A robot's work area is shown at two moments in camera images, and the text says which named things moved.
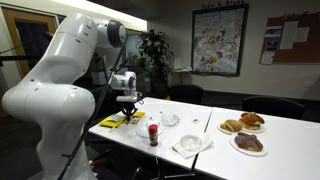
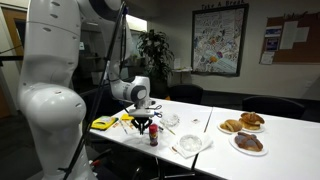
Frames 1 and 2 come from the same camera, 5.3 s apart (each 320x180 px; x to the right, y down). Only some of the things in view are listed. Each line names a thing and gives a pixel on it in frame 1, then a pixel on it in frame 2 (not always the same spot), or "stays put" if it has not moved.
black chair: (191, 93) stays put
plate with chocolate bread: (249, 144) stays put
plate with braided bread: (251, 122) stays put
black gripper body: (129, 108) to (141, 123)
